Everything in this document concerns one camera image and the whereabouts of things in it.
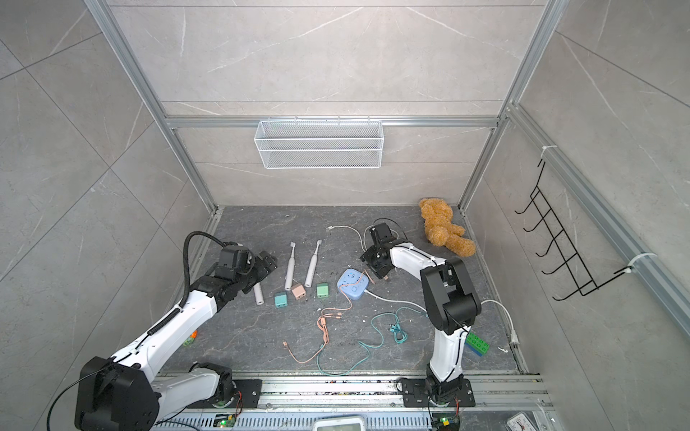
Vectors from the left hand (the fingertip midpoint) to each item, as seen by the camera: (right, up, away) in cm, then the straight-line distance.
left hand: (272, 261), depth 85 cm
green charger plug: (+16, -11, +8) cm, 21 cm away
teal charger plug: (+1, -14, +6) cm, 15 cm away
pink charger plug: (+7, -11, +8) cm, 16 cm away
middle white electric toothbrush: (+3, -4, +13) cm, 14 cm away
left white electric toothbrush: (-7, -12, +7) cm, 16 cm away
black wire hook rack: (+81, +11, -13) cm, 83 cm away
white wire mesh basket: (+14, +43, +16) cm, 48 cm away
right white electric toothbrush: (+11, -4, +13) cm, 18 cm away
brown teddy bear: (+61, +16, +21) cm, 66 cm away
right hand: (+32, -2, +13) cm, 35 cm away
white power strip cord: (+50, -17, +5) cm, 54 cm away
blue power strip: (+26, -9, +8) cm, 29 cm away
